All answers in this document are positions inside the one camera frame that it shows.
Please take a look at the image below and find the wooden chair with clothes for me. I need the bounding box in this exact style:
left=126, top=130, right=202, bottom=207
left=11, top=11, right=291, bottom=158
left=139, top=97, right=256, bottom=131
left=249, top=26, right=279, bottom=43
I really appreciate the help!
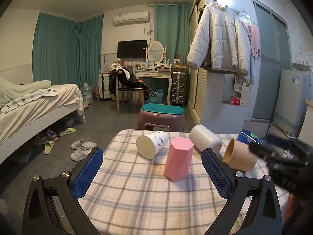
left=109, top=60, right=150, bottom=116

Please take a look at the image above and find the teal basket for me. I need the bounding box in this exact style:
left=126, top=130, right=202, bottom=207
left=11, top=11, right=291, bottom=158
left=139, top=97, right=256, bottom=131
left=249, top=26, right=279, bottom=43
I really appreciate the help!
left=146, top=89, right=163, bottom=104

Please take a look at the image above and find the white slipper near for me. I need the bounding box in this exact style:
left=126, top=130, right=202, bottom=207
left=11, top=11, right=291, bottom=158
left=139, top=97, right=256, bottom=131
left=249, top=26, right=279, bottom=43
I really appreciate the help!
left=70, top=147, right=92, bottom=161

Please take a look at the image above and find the yellow-green slipper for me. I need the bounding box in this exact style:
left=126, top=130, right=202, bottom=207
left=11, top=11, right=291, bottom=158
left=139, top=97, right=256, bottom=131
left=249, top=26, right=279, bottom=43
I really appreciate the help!
left=44, top=141, right=55, bottom=155

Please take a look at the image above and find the white cup with green leaves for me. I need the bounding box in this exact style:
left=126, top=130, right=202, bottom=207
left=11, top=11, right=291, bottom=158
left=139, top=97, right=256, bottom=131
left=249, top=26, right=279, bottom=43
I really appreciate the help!
left=136, top=130, right=168, bottom=159

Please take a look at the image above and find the pink hanging garment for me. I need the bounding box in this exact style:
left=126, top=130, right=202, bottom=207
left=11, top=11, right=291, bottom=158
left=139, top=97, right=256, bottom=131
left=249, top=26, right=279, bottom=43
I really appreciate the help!
left=241, top=21, right=261, bottom=58

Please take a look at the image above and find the black silver suitcase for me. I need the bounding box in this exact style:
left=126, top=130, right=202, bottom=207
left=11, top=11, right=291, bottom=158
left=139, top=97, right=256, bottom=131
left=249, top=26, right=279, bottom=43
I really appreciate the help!
left=170, top=72, right=189, bottom=107

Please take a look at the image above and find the bed with beige bedding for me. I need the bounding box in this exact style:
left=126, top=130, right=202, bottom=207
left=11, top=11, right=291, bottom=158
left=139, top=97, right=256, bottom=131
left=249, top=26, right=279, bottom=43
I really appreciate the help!
left=1, top=78, right=85, bottom=162

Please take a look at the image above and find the white puffer jacket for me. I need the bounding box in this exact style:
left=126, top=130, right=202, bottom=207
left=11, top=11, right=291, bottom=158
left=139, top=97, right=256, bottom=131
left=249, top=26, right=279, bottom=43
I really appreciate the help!
left=187, top=2, right=251, bottom=76

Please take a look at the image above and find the white slipper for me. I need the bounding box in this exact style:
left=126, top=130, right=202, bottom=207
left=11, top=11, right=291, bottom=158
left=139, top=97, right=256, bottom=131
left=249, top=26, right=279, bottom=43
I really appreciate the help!
left=71, top=139, right=97, bottom=150
left=70, top=147, right=92, bottom=161

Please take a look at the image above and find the blue water jug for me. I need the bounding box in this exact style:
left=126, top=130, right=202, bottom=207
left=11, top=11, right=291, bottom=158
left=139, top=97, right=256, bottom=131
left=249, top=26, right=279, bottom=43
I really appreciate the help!
left=237, top=129, right=265, bottom=145

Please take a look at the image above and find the clear water jug on floor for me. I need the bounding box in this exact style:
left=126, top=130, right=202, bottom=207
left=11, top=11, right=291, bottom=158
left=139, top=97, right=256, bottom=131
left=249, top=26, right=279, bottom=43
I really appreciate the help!
left=81, top=83, right=93, bottom=103

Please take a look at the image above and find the pink hexagonal cup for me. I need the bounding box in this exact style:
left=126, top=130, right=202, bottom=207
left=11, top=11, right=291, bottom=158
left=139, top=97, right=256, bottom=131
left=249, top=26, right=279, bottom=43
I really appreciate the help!
left=164, top=137, right=194, bottom=182

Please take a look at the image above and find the brown paper cup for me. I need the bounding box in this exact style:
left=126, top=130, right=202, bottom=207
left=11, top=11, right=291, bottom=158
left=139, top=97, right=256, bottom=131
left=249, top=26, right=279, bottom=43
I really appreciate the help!
left=223, top=139, right=257, bottom=172

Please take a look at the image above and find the black wall television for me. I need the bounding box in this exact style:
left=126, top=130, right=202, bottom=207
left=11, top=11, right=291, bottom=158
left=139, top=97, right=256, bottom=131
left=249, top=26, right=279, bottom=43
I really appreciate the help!
left=117, top=40, right=148, bottom=59

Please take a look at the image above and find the teal curtain behind vanity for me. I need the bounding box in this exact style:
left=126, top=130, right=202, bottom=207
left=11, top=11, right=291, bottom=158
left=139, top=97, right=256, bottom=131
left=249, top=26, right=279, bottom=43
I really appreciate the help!
left=154, top=2, right=191, bottom=64

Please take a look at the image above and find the white slipper far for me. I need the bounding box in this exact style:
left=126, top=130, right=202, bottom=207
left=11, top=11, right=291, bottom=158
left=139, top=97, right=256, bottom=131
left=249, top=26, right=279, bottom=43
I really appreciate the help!
left=71, top=139, right=97, bottom=150

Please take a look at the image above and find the white washing machine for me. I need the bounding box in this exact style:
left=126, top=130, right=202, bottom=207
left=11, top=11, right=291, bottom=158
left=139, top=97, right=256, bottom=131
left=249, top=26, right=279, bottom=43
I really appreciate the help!
left=273, top=70, right=311, bottom=136

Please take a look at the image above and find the white suitcase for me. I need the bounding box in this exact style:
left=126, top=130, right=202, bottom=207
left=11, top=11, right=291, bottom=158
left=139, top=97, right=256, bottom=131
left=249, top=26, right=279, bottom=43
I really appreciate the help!
left=98, top=73, right=112, bottom=101

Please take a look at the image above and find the white vanity table with mirror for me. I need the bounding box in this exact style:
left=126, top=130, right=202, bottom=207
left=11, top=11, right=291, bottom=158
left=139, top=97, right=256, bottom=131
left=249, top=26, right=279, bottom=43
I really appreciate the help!
left=135, top=41, right=172, bottom=105

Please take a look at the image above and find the green window curtain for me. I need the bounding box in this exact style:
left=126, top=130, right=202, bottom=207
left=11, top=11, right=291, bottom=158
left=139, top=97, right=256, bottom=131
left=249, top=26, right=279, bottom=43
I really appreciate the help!
left=32, top=13, right=104, bottom=88

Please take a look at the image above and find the plain white cup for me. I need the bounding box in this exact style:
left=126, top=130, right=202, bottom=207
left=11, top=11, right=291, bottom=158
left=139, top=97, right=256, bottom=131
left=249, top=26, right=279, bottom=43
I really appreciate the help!
left=189, top=124, right=222, bottom=154

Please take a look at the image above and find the purple stool with teal cushion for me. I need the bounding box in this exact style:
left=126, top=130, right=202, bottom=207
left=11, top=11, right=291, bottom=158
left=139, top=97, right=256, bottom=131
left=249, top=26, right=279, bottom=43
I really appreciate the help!
left=136, top=103, right=185, bottom=132

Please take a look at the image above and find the white wardrobe cabinet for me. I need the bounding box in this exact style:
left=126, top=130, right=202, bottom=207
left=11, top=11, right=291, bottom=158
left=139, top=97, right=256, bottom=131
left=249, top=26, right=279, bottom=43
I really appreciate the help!
left=193, top=0, right=251, bottom=133

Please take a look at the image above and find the white air conditioner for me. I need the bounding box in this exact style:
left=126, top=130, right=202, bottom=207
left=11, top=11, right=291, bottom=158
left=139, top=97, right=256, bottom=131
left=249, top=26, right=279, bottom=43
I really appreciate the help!
left=113, top=11, right=150, bottom=26

